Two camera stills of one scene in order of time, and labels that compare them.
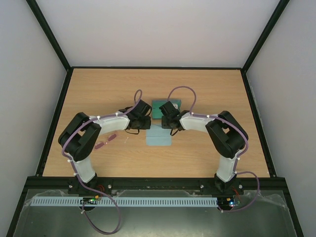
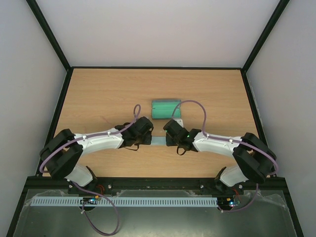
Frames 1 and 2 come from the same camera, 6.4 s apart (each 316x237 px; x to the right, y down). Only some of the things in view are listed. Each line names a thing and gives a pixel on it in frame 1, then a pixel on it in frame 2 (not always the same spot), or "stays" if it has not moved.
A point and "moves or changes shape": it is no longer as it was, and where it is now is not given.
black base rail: x=236 y=186 stays
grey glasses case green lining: x=157 y=113 stays
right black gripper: x=169 y=124 -> x=170 y=139
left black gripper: x=147 y=125 -> x=147 y=140
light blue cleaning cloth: x=156 y=136 moves or changes shape
